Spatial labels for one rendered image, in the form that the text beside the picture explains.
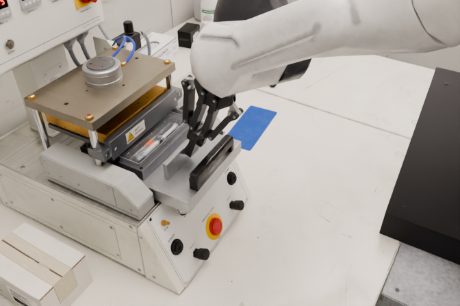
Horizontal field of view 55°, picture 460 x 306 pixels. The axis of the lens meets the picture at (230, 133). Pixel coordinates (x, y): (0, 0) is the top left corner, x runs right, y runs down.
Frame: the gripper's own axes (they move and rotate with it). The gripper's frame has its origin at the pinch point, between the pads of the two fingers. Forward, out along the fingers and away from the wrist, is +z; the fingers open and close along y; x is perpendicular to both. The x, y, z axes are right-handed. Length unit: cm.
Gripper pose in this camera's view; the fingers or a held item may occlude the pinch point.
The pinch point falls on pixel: (195, 141)
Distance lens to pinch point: 90.5
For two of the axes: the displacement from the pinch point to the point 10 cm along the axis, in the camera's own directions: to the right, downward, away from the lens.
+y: 8.2, 5.5, -1.7
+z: -3.0, 6.5, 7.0
